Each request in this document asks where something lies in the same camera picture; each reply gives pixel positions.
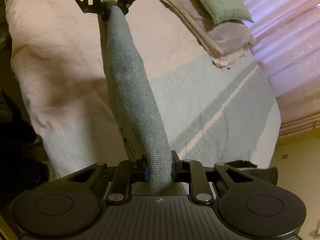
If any grey-green towel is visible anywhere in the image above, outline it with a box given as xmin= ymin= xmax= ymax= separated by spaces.
xmin=98 ymin=0 xmax=185 ymax=196

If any green knitted pillow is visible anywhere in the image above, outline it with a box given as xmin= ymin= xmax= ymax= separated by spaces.
xmin=199 ymin=0 xmax=253 ymax=25

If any beige folded blanket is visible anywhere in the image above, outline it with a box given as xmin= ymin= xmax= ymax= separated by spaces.
xmin=150 ymin=0 xmax=251 ymax=70

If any pink window curtain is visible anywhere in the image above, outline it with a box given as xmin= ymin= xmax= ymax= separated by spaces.
xmin=243 ymin=0 xmax=319 ymax=138

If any black folded clothes stack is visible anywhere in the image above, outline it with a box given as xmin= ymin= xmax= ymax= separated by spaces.
xmin=213 ymin=160 xmax=278 ymax=199

